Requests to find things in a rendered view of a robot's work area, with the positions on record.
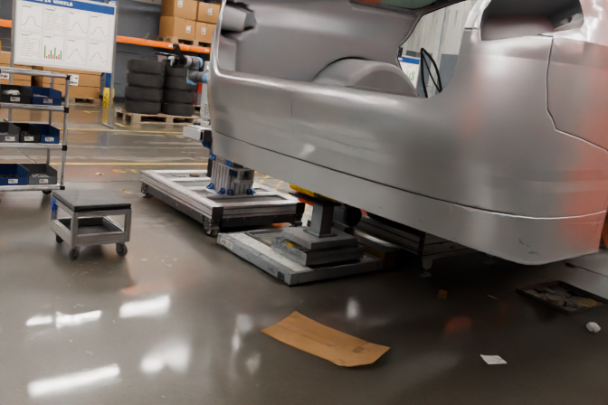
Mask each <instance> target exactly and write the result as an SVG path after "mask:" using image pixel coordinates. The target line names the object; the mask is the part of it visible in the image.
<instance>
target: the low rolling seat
mask: <svg viewBox="0 0 608 405"><path fill-rule="evenodd" d="M52 193H53V195H52V199H51V217H50V228H51V229H52V230H53V231H54V233H55V234H56V241H57V243H62V242H63V241H66V242H67V243H68V244H69V245H70V246H71V249H70V250H69V252H68V259H69V260H71V261H74V260H76V259H77V258H78V257H79V254H80V249H81V247H82V246H90V245H99V244H109V243H117V244H116V247H117V248H116V252H117V254H118V255H119V256H121V257H122V256H125V255H126V254H127V253H128V249H127V246H126V245H125V243H124V242H127V241H129V238H130V226H131V214H132V209H131V207H130V206H131V203H130V202H128V201H126V200H124V199H123V198H121V197H119V196H118V195H116V194H114V193H113V192H111V191H110V190H108V189H80V190H55V191H53V192H52ZM58 206H59V207H60V208H62V209H63V210H64V211H65V212H67V213H68V214H69V215H70V216H71V217H64V218H57V208H58ZM122 214H125V222H124V228H123V227H122V226H120V225H119V224H118V223H116V222H115V221H113V220H112V219H111V218H109V217H108V215H122Z"/></svg>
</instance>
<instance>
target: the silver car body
mask: <svg viewBox="0 0 608 405"><path fill-rule="evenodd" d="M463 1H467V0H222V3H223V6H222V8H221V11H220V14H219V16H218V22H217V25H216V26H215V27H214V30H213V38H212V46H211V54H210V61H209V71H208V80H207V99H208V108H209V116H210V122H211V129H212V140H213V154H214V155H217V156H219V157H221V158H223V159H226V160H228V161H231V162H233V163H236V164H238V165H242V166H245V167H247V168H250V169H252V170H254V171H257V172H260V173H262V174H266V175H269V176H271V177H274V178H277V179H279V180H282V181H284V182H287V183H289V184H294V185H297V186H298V187H301V188H304V189H306V190H309V191H312V192H314V193H318V194H321V195H324V196H326V197H328V198H331V199H334V200H336V201H339V202H342V203H345V204H348V205H351V206H354V207H356V208H358V209H361V210H364V211H367V212H371V213H373V214H376V215H378V216H381V217H384V218H386V219H389V220H391V221H396V222H399V223H402V224H404V225H406V226H409V227H412V228H415V229H417V230H420V231H424V232H427V233H430V234H432V235H435V236H438V237H440V238H443V239H446V240H450V241H453V242H456V243H458V244H460V245H463V246H466V247H469V248H472V249H475V250H478V251H481V252H484V253H487V254H489V255H492V256H495V257H498V258H501V259H505V260H509V261H512V262H516V263H518V264H522V265H532V266H540V265H545V264H549V263H554V262H558V261H562V260H566V259H573V258H578V257H582V256H586V255H591V254H595V253H597V252H598V250H599V246H600V245H601V246H603V247H605V248H608V0H478V1H477V3H476V4H475V5H474V6H473V8H472V9H471V11H470V14H469V17H468V19H467V21H466V24H465V28H464V32H463V36H462V39H461V47H460V50H459V55H458V59H457V62H456V66H455V70H454V73H453V76H452V78H451V81H450V82H449V84H448V86H447V87H446V88H445V89H444V90H442V82H441V77H440V73H439V70H438V67H437V65H436V63H435V61H434V59H433V58H432V56H431V55H430V54H429V53H428V52H427V51H426V50H425V49H424V48H423V47H422V48H421V49H420V53H421V76H422V84H423V91H424V95H425V99H419V96H418V94H417V91H416V89H415V87H414V85H413V83H412V82H411V80H410V79H409V77H408V76H407V75H406V74H405V73H404V72H403V69H402V67H401V64H400V62H399V60H398V56H399V57H402V53H403V48H402V47H400V46H401V45H402V44H404V43H405V42H406V41H407V40H408V38H409V37H410V36H411V34H412V32H413V30H414V28H415V26H416V25H417V24H418V22H419V21H420V19H421V18H422V17H423V16H424V15H426V14H429V13H431V12H434V11H436V10H439V9H442V8H443V7H446V6H449V5H454V4H457V3H460V2H463ZM489 1H491V2H490V3H489V4H488V6H487V7H486V8H485V10H484V7H485V5H486V4H487V3H488V2H489ZM483 10H484V11H483ZM573 15H575V16H574V18H573V20H572V17H571V16H573ZM479 29H480V38H479V35H478V33H479ZM398 50H399V51H398ZM423 53H425V54H426V55H427V56H428V57H429V59H430V60H431V61H432V64H433V66H434V68H435V70H436V74H437V77H438V82H439V88H440V89H439V88H438V86H437V85H436V83H435V81H434V79H433V77H432V74H431V72H430V69H429V67H428V64H427V61H426V60H425V57H424V55H423ZM397 55H398V56H397ZM423 60H424V62H425V64H426V67H427V70H428V72H429V74H430V76H431V78H432V82H433V84H434V85H435V87H436V89H437V90H438V91H439V93H438V94H437V95H435V96H433V97H430V98H428V94H427V90H426V87H425V82H424V75H423ZM321 70H322V71H321Z"/></svg>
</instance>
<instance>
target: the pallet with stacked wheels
mask: <svg viewBox="0 0 608 405"><path fill-rule="evenodd" d="M127 70H128V71H129V73H127V81H126V83H128V86H126V88H125V96H127V99H124V109H122V108H115V117H119V118H122V119H126V120H131V121H130V122H133V123H154V124H176V125H193V123H194V120H195V119H200V118H199V117H197V116H193V115H194V114H195V105H194V104H193V102H195V93H194V91H195V89H196V85H193V84H188V83H187V71H188V67H186V66H184V68H183V69H181V68H176V67H174V68H172V66H166V64H163V62H161V61H148V60H140V59H132V58H129V60H128V63H127ZM162 73H165V75H164V77H162V76H163V75H162ZM161 87H163V88H162V89H161ZM160 100H162V101H161V102H160V103H159V101H160ZM141 116H144V117H141ZM147 118H154V119H147ZM173 119H175V120H173ZM140 120H146V121H140ZM156 121H164V122H156ZM176 122H187V123H176Z"/></svg>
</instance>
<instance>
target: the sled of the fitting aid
mask: <svg viewBox="0 0 608 405"><path fill-rule="evenodd" d="M271 249H273V250H276V251H278V252H279V253H281V254H283V255H285V256H287V257H288V258H290V259H293V260H295V261H297V262H298V263H300V264H302V265H304V266H311V265H317V264H323V263H329V262H336V261H341V260H348V259H360V258H363V257H364V251H365V247H364V246H362V245H360V244H353V245H346V246H338V247H331V248H324V249H316V250H309V249H307V248H305V247H303V246H301V245H299V244H298V243H296V242H294V241H292V240H289V239H287V238H284V237H282V236H279V237H272V239H271Z"/></svg>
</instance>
